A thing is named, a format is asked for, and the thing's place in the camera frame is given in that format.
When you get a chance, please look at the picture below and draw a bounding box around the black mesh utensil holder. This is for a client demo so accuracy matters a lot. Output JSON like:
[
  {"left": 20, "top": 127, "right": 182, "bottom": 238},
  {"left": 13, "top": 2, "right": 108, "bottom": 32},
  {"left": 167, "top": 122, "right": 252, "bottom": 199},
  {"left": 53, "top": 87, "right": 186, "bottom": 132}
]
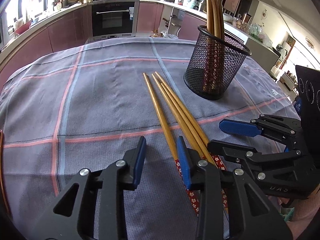
[{"left": 183, "top": 25, "right": 252, "bottom": 100}]

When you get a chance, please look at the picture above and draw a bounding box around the kitchen window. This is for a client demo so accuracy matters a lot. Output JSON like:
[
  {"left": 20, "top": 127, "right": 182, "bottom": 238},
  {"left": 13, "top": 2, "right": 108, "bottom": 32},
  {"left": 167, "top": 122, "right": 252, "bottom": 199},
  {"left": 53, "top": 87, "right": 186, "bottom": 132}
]
[{"left": 2, "top": 0, "right": 52, "bottom": 31}]

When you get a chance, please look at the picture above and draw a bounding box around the grey plaid table cloth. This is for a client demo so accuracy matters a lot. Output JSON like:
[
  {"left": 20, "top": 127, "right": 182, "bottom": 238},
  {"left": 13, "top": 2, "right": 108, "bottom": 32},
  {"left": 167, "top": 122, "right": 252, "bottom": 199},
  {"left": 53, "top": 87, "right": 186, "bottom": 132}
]
[{"left": 1, "top": 38, "right": 297, "bottom": 239}]

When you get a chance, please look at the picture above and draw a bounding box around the pink bowl on counter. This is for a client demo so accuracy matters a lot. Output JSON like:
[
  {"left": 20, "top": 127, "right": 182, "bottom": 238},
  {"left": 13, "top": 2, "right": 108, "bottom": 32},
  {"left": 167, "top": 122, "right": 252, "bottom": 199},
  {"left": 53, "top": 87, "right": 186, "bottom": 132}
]
[{"left": 15, "top": 20, "right": 32, "bottom": 35}]

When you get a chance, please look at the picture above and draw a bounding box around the black built-in oven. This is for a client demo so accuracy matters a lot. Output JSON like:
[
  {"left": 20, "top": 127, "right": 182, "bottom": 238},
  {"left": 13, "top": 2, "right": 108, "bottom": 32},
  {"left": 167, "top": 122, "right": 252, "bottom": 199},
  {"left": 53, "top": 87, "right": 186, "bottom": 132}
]
[{"left": 91, "top": 1, "right": 135, "bottom": 37}]

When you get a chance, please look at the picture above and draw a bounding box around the bamboo chopstick on cloth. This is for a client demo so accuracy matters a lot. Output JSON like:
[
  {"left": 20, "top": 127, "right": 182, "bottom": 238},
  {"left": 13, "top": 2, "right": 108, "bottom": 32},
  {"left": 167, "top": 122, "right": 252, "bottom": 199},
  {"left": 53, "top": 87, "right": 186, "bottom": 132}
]
[
  {"left": 142, "top": 72, "right": 201, "bottom": 217},
  {"left": 154, "top": 71, "right": 227, "bottom": 170},
  {"left": 152, "top": 74, "right": 202, "bottom": 152},
  {"left": 159, "top": 82, "right": 230, "bottom": 213}
]

